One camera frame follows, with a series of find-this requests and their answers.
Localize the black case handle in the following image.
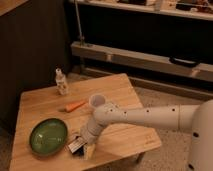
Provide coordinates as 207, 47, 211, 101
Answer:
169, 57, 200, 68

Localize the long grey case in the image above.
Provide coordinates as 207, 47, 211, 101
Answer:
71, 41, 213, 82

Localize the small clear plastic bottle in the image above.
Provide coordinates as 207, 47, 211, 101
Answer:
55, 68, 68, 95

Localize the upper white shelf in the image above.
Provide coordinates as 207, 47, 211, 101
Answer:
68, 0, 213, 21

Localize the orange plastic carrot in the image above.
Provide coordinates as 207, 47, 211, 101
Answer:
59, 100, 86, 113

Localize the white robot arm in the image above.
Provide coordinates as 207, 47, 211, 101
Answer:
80, 100, 213, 171

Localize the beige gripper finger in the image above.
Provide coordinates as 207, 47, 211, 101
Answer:
83, 144, 96, 160

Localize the metal shelf pole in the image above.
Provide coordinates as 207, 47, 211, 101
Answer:
74, 0, 85, 46

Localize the wooden table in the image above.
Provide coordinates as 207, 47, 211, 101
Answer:
9, 74, 161, 171

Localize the green ceramic bowl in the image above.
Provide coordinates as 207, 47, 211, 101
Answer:
29, 118, 68, 157

